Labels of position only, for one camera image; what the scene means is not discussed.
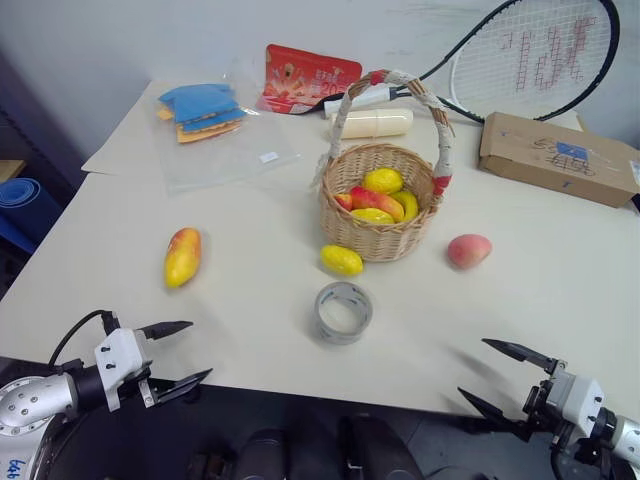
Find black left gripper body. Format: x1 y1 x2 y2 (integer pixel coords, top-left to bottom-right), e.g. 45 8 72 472
117 329 162 407

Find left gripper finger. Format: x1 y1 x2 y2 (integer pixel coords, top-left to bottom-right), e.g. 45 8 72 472
135 320 195 343
149 368 215 406

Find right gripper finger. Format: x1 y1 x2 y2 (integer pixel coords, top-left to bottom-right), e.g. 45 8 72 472
480 338 556 374
456 386 533 443

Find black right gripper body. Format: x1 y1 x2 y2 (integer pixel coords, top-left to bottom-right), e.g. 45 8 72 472
521 356 570 443

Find red yellow toy mango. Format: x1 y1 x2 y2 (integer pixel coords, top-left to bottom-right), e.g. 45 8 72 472
349 185 406 223
163 227 203 290

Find dark rounded shape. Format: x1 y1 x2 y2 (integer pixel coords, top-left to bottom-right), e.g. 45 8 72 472
233 426 292 480

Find pink toy peach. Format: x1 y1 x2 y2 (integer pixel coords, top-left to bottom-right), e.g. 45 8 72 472
446 233 493 272

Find robot body shell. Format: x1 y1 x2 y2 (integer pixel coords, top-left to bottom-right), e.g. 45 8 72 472
0 439 57 480

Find clear tape roll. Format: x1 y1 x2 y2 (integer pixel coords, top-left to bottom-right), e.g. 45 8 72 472
313 281 375 346

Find clear plastic bag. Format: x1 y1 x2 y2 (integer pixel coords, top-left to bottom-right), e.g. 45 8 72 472
148 59 304 197

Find yellow toy lemon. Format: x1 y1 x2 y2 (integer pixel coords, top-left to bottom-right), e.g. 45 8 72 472
319 243 365 277
362 168 405 196
349 207 397 226

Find yellow toy banana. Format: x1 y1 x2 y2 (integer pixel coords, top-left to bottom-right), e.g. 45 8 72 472
391 189 421 222

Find white flat board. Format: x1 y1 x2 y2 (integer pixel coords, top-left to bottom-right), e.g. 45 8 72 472
80 78 174 178

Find orange foam pieces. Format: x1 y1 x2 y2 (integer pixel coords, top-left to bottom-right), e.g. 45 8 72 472
157 103 242 146

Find brown cardboard box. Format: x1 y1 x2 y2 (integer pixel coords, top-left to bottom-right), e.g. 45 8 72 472
476 111 640 209

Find blue rolled mat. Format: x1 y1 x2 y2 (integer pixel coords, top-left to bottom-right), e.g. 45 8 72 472
0 177 44 209

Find wooden shelf board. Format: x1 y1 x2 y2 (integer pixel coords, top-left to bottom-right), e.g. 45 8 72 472
0 158 27 182

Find blue foam pieces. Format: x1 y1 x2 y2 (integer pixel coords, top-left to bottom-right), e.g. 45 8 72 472
157 81 249 127

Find black white tennis racket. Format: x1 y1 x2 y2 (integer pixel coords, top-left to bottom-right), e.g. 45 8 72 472
319 0 623 124

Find cream plastic cylinder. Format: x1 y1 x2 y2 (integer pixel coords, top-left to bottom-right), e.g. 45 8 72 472
326 107 415 140

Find red printed packet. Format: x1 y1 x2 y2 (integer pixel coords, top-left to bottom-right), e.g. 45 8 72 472
255 43 363 116

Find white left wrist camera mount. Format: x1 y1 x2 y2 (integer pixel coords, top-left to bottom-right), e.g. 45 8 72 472
93 327 154 413

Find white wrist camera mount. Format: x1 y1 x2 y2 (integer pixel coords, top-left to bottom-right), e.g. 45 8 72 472
93 327 154 413
544 370 607 437

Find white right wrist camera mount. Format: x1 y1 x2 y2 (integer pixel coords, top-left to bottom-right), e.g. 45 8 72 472
544 370 607 437

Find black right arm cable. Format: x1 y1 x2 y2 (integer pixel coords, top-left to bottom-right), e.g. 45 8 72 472
548 432 619 480

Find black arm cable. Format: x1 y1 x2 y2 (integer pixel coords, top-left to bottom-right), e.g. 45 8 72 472
548 432 619 480
47 309 121 369

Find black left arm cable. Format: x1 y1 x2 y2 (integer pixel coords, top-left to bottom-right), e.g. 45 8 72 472
47 309 121 369

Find wicker basket with handle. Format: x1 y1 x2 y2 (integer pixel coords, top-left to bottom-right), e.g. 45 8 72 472
309 69 457 263

